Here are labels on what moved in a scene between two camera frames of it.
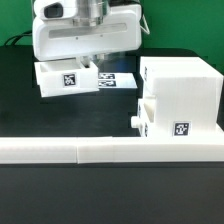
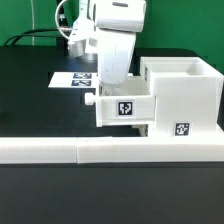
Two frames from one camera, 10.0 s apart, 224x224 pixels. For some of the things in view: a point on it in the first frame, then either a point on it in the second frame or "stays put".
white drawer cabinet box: [189, 95] stays put
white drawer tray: [66, 77] → [127, 104]
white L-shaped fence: [106, 150] stays put
